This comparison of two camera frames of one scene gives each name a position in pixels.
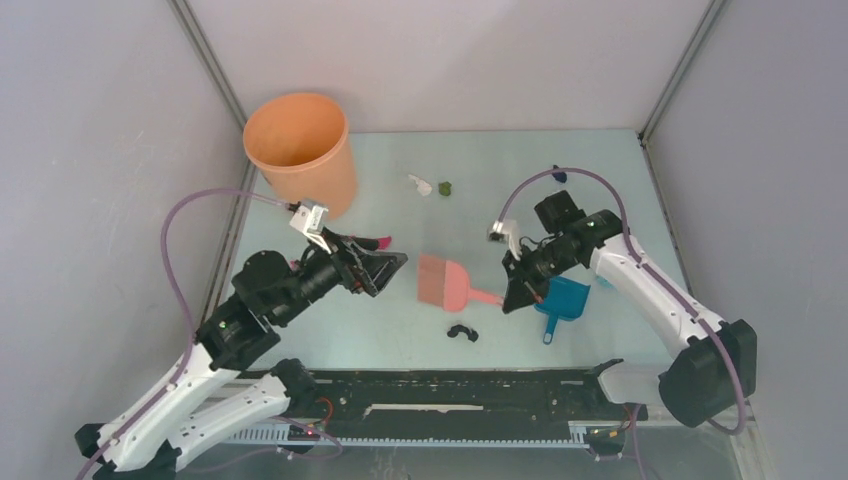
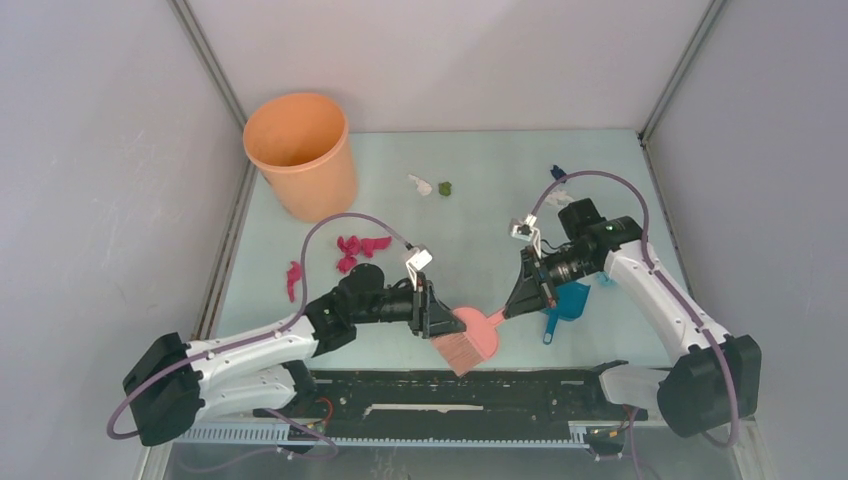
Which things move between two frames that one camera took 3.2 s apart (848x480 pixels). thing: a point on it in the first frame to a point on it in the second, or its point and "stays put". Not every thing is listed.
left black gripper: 367,271 to 430,316
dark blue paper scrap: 559,176 stays put
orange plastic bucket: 299,142 stays put
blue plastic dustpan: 566,298 stays put
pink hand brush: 445,283 to 465,350
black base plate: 458,402 stays put
